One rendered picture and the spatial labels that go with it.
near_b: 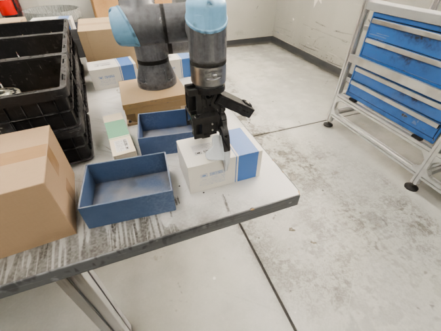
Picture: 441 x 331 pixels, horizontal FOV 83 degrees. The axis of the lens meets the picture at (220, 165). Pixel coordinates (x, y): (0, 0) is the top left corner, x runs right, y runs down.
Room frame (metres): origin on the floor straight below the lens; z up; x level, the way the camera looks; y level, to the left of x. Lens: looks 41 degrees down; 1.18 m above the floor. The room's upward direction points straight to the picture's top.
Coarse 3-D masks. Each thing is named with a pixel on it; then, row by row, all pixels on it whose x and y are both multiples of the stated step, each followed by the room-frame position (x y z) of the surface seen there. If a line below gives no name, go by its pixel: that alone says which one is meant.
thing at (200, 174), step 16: (240, 128) 0.62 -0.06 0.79; (192, 144) 0.54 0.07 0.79; (208, 144) 0.54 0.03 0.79; (240, 144) 0.54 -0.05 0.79; (256, 144) 0.54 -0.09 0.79; (192, 160) 0.47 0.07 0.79; (208, 160) 0.47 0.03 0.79; (240, 160) 0.49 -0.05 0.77; (256, 160) 0.51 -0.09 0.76; (192, 176) 0.45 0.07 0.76; (208, 176) 0.46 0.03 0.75; (224, 176) 0.48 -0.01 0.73; (240, 176) 0.49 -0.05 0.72; (256, 176) 0.51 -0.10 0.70; (192, 192) 0.45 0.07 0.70
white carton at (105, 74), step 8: (128, 56) 1.26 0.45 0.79; (88, 64) 1.15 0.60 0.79; (96, 64) 1.15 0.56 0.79; (104, 64) 1.15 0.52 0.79; (112, 64) 1.15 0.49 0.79; (120, 64) 1.15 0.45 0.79; (128, 64) 1.15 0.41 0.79; (96, 72) 1.08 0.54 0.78; (104, 72) 1.10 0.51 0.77; (112, 72) 1.11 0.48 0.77; (120, 72) 1.13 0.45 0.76; (128, 72) 1.14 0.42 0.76; (136, 72) 1.16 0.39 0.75; (96, 80) 1.08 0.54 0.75; (104, 80) 1.09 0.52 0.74; (112, 80) 1.11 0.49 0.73; (120, 80) 1.12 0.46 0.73; (96, 88) 1.08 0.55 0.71; (104, 88) 1.09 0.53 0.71
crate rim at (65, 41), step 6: (24, 36) 1.05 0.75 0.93; (30, 36) 1.05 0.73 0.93; (36, 36) 1.06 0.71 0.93; (42, 36) 1.07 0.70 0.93; (66, 36) 1.05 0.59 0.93; (66, 42) 0.97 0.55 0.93; (66, 48) 0.90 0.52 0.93; (48, 54) 0.83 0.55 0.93; (54, 54) 0.83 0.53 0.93; (66, 54) 0.85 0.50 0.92
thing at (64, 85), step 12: (0, 60) 0.77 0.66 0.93; (12, 60) 0.77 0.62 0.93; (24, 60) 0.78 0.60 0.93; (60, 72) 0.67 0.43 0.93; (60, 84) 0.60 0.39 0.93; (12, 96) 0.53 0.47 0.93; (24, 96) 0.54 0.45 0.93; (36, 96) 0.55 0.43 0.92; (48, 96) 0.56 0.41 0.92; (60, 96) 0.57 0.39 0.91; (0, 108) 0.51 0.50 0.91
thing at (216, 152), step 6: (216, 138) 0.49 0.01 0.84; (216, 144) 0.48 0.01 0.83; (222, 144) 0.48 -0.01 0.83; (210, 150) 0.47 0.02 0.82; (216, 150) 0.47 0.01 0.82; (222, 150) 0.47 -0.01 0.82; (210, 156) 0.46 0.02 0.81; (216, 156) 0.46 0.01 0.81; (222, 156) 0.47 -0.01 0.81; (228, 156) 0.47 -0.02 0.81; (228, 162) 0.47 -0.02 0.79
